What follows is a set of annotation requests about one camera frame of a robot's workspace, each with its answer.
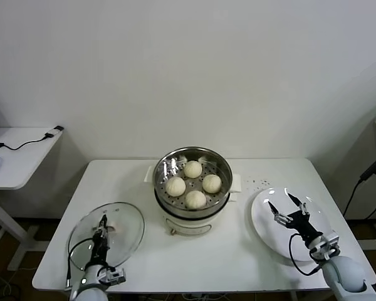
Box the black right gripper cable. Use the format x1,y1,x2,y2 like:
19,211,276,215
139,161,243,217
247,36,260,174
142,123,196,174
289,233,325,276

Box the white electric cooker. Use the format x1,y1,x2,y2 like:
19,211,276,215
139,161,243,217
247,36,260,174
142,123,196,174
144,166,243,236

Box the white round plate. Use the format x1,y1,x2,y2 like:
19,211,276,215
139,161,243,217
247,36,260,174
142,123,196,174
250,187,332,261

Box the glass pot lid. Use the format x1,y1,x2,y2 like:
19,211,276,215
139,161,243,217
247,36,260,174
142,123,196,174
68,201,145,272

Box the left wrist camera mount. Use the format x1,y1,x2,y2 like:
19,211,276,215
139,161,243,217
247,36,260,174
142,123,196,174
102,267,127,285

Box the black cable with plug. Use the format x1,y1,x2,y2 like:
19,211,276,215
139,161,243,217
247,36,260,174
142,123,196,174
0,133,55,151

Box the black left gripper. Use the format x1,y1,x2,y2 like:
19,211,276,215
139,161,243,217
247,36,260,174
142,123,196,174
90,214,110,267

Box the stainless steel steamer basket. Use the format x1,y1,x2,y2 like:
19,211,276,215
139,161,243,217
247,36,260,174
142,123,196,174
145,146,243,218

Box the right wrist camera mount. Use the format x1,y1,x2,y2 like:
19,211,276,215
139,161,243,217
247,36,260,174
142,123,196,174
309,230,341,261

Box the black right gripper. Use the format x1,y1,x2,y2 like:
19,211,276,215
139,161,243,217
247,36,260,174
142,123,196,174
267,192,323,243

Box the black power brick cable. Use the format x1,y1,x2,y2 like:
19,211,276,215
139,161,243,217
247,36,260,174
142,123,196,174
343,158,376,220

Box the white steamed baozi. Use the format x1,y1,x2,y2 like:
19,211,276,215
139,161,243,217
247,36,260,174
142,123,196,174
184,189,207,210
202,174,222,194
184,160,204,179
165,176,187,198

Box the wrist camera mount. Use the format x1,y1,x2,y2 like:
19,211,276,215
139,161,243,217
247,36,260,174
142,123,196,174
102,267,127,285
309,230,341,261

